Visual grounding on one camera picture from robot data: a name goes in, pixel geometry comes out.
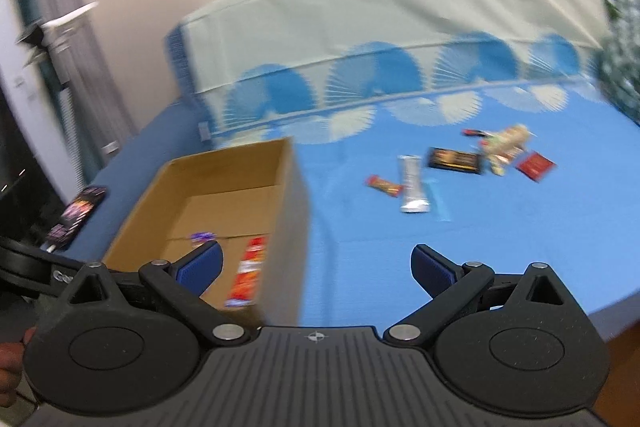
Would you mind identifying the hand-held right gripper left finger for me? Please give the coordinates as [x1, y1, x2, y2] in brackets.
[64, 241, 250, 348]

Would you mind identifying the green checked cloth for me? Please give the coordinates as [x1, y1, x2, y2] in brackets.
[597, 0, 640, 128]

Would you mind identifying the yellow white snack packet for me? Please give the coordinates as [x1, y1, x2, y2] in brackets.
[487, 153, 516, 178]

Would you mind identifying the black smartphone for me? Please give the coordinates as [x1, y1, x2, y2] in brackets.
[47, 186, 108, 253]

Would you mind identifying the person's left hand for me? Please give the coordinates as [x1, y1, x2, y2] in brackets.
[0, 327, 37, 403]

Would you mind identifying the black snack bar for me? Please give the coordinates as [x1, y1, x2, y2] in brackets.
[427, 147, 485, 176]

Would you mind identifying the red square snack packet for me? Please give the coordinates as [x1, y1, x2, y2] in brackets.
[515, 151, 557, 182]

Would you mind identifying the blue fabric sofa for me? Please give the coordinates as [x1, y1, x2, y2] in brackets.
[50, 0, 640, 343]

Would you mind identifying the white metal bracket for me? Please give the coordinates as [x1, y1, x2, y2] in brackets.
[17, 1, 99, 68]

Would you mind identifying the brown cardboard box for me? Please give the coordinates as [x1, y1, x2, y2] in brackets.
[102, 137, 313, 328]

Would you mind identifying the small red orange snack bar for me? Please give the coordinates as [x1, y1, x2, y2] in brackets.
[366, 174, 405, 198]

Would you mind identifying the silver snack bar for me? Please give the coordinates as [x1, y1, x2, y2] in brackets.
[397, 154, 432, 214]

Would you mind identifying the blue fan printed sheet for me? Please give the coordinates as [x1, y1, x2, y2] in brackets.
[165, 0, 640, 325]

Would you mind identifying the white door frame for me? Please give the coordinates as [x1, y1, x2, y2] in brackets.
[0, 0, 36, 118]

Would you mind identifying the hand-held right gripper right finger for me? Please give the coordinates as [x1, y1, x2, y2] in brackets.
[384, 244, 576, 348]

